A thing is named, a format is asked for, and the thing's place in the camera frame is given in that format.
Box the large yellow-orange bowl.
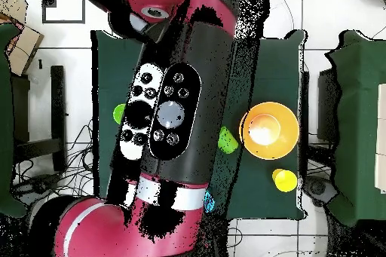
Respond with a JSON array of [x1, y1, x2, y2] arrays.
[[238, 101, 300, 161]]

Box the smooth green cup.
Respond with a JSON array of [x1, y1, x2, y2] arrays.
[[217, 126, 239, 155]]

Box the ridged green cup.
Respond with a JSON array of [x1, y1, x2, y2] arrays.
[[112, 103, 127, 125]]

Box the light blue cup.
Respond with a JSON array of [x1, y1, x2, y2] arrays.
[[204, 190, 216, 213]]

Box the dark green tablecloth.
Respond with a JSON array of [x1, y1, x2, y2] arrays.
[[90, 29, 308, 221]]

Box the yellow cup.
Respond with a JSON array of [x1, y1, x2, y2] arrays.
[[271, 168, 299, 193]]

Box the black equipment cabinet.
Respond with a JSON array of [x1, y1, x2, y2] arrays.
[[316, 68, 342, 143]]

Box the grey black stand base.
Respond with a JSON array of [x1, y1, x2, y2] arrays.
[[302, 175, 340, 208], [13, 172, 63, 207]]

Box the green cloth side table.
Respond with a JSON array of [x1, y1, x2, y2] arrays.
[[0, 23, 28, 219], [324, 29, 386, 228]]

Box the cardboard box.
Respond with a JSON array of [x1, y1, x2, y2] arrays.
[[0, 0, 44, 77]]

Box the white boxes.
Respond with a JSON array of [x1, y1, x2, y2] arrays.
[[374, 83, 386, 194]]

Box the black stand frame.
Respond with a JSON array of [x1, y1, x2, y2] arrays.
[[299, 70, 311, 176], [11, 64, 68, 173]]

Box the tangle of floor cables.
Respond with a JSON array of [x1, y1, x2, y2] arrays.
[[11, 118, 99, 210]]

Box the black square floor frame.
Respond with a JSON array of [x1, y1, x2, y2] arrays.
[[41, 0, 86, 25]]

